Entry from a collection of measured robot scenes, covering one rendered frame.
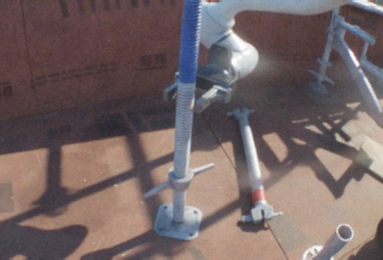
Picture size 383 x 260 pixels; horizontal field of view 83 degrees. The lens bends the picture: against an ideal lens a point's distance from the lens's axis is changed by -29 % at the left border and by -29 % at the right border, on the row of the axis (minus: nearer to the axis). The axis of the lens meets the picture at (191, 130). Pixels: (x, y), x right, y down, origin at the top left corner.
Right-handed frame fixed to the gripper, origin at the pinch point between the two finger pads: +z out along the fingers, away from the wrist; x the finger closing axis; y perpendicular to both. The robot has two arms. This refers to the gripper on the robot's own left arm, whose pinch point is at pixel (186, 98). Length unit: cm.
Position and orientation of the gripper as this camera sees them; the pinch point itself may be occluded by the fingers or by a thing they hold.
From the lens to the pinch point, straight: 65.0
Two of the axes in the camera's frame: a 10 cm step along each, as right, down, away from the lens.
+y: -0.7, 7.9, 6.0
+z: -5.3, 4.8, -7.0
